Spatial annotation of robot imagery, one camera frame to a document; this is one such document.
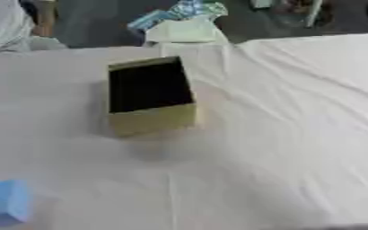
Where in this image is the tan cardboard box black inside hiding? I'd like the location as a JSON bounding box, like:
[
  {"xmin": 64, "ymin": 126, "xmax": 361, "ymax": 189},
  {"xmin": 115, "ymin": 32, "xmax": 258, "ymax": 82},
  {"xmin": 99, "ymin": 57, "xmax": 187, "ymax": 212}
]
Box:
[{"xmin": 105, "ymin": 55, "xmax": 198, "ymax": 138}]

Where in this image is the person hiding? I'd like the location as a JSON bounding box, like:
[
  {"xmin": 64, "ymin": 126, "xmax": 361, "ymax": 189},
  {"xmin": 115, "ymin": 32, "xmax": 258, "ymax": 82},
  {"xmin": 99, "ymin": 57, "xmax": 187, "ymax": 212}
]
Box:
[{"xmin": 0, "ymin": 0, "xmax": 70, "ymax": 56}]

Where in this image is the blue patterned bag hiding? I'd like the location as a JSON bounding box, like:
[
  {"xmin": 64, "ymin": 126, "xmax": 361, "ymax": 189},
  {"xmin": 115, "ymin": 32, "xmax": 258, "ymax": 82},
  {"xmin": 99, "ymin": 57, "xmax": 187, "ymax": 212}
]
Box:
[{"xmin": 126, "ymin": 0, "xmax": 230, "ymax": 33}]

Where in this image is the light blue block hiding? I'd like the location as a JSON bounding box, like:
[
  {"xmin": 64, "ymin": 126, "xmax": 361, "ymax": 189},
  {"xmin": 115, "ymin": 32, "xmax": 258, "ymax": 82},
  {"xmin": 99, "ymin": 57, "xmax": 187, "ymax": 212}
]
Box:
[{"xmin": 0, "ymin": 179, "xmax": 32, "ymax": 228}]

